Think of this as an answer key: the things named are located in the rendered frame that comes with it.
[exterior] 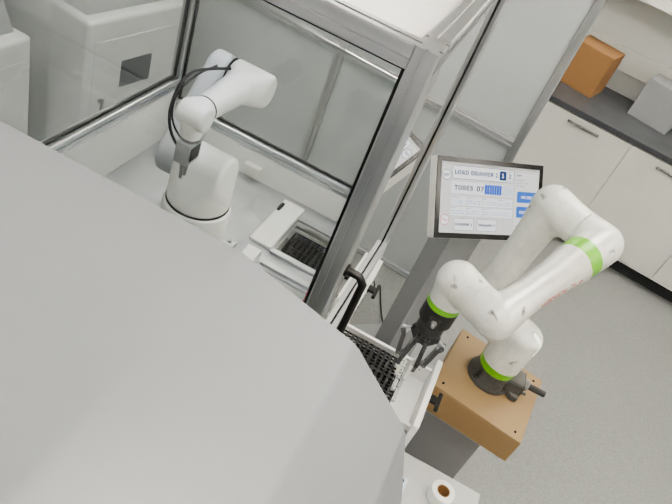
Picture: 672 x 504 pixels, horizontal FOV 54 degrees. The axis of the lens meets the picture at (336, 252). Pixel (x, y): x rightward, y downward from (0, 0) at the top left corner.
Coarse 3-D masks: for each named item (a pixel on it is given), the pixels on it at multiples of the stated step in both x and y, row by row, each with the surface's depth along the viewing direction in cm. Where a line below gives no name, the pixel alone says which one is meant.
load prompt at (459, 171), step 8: (456, 168) 248; (464, 168) 250; (472, 168) 252; (480, 168) 253; (488, 168) 255; (456, 176) 249; (464, 176) 250; (472, 176) 252; (480, 176) 254; (488, 176) 255; (496, 176) 257; (504, 176) 259; (512, 176) 260
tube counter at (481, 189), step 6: (480, 186) 254; (486, 186) 255; (492, 186) 256; (498, 186) 258; (504, 186) 259; (510, 186) 260; (480, 192) 254; (486, 192) 255; (492, 192) 257; (498, 192) 258; (504, 192) 259; (510, 192) 260
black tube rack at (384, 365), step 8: (352, 336) 203; (360, 344) 201; (368, 344) 202; (368, 352) 205; (384, 352) 202; (368, 360) 197; (376, 360) 198; (384, 360) 204; (392, 360) 201; (376, 368) 196; (384, 368) 197; (392, 368) 198; (376, 376) 194; (384, 376) 195; (392, 376) 200; (384, 384) 192; (384, 392) 190
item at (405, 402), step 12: (348, 324) 207; (360, 336) 207; (384, 348) 205; (408, 360) 204; (420, 372) 205; (408, 384) 204; (420, 384) 206; (408, 396) 200; (396, 408) 195; (408, 408) 197; (408, 420) 193
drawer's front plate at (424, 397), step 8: (432, 368) 206; (440, 368) 200; (432, 376) 197; (424, 384) 205; (432, 384) 194; (424, 392) 194; (424, 400) 189; (416, 408) 193; (424, 408) 187; (416, 416) 184; (416, 424) 181; (408, 432) 183; (408, 440) 185
